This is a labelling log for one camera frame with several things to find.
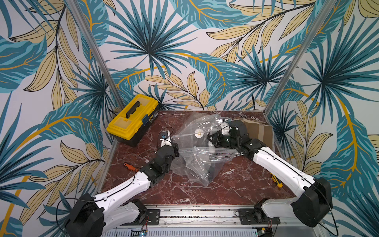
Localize clear plastic vacuum bag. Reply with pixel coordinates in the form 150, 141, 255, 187
171, 112, 239, 177

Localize olive tan plaid blanket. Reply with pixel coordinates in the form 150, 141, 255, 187
240, 119, 275, 152

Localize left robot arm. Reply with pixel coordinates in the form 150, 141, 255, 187
63, 143, 179, 237

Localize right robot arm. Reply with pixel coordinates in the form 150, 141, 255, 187
207, 120, 333, 228

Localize white vacuum valve cap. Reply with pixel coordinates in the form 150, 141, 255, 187
194, 128, 204, 139

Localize yellow black toolbox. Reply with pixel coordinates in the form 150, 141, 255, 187
106, 94, 159, 147

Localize yellow utility knife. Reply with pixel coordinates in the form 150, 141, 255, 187
271, 174, 283, 188

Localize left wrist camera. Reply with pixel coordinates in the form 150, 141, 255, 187
159, 130, 172, 147

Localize orange handled pliers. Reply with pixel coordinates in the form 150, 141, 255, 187
123, 163, 139, 172

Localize aluminium front rail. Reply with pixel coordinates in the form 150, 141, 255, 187
68, 204, 332, 237

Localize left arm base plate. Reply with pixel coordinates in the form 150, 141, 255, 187
121, 208, 160, 226

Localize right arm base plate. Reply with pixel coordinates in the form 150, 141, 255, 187
236, 208, 280, 226

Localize left aluminium corner post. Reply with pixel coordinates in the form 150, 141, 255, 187
66, 0, 125, 108

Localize aluminium corner post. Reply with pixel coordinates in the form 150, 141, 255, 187
66, 0, 125, 108
264, 0, 337, 116

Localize right aluminium corner post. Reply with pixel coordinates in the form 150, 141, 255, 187
264, 0, 337, 116

